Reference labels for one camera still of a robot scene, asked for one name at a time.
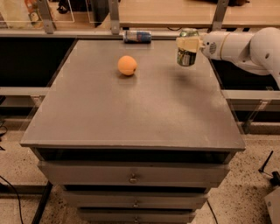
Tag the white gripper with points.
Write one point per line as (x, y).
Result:
(210, 46)

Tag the green soda can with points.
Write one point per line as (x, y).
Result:
(185, 58)

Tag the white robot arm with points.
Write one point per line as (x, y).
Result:
(254, 52)

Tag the blue silver energy drink can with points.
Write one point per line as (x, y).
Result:
(137, 37)

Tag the wooden desk top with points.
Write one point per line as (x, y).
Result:
(197, 13)

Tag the orange fruit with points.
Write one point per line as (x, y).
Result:
(127, 65)

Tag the grey drawer cabinet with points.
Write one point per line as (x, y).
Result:
(163, 113)

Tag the top grey drawer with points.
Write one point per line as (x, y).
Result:
(133, 174)

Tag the grey drawer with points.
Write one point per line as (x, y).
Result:
(133, 174)
(136, 216)
(165, 200)

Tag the grey box corner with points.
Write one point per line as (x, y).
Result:
(272, 201)

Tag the middle grey drawer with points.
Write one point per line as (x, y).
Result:
(165, 200)

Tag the bottom grey drawer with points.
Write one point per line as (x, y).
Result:
(136, 216)

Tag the metal railing frame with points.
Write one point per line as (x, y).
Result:
(24, 18)

